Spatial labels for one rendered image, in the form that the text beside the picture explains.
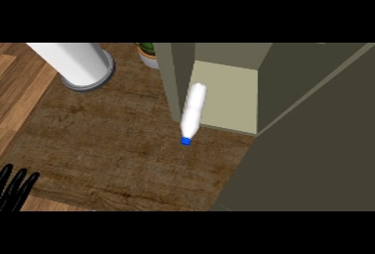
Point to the white water bottle blue cap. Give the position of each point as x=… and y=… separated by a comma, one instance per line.
x=193, y=110

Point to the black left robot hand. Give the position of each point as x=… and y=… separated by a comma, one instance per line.
x=13, y=191

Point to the potted green plant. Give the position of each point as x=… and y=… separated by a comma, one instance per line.
x=147, y=54

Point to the olive grey cabinet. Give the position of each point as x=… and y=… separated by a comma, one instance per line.
x=220, y=89

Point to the dark grey cabinet door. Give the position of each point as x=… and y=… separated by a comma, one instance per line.
x=311, y=145

